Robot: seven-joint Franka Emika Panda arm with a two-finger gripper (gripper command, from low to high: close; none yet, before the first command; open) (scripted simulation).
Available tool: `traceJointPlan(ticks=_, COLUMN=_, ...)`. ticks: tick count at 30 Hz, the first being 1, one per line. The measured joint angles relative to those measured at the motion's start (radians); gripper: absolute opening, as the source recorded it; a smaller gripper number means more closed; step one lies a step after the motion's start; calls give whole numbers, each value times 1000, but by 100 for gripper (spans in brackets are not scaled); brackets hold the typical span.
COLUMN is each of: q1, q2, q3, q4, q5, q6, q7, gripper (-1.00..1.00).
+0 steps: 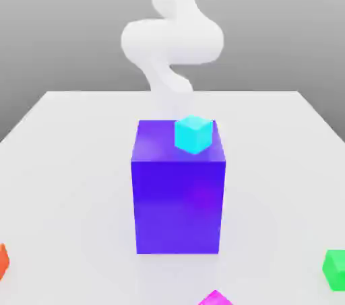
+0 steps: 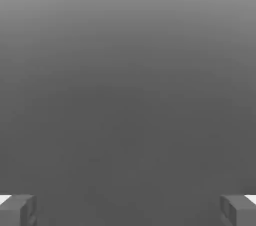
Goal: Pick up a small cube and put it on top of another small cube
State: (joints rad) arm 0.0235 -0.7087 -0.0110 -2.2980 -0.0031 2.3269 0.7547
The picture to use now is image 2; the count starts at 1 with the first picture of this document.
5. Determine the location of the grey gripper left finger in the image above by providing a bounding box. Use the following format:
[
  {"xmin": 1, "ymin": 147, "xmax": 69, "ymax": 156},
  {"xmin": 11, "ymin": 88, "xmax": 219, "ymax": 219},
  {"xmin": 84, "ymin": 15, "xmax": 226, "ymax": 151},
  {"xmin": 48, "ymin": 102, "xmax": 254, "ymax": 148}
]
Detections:
[{"xmin": 0, "ymin": 194, "xmax": 38, "ymax": 226}]

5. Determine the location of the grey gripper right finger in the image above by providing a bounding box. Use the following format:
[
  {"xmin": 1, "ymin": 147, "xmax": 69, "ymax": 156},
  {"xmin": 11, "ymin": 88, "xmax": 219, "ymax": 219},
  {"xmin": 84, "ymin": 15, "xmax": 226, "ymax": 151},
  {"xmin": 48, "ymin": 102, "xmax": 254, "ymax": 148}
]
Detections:
[{"xmin": 219, "ymin": 194, "xmax": 256, "ymax": 226}]

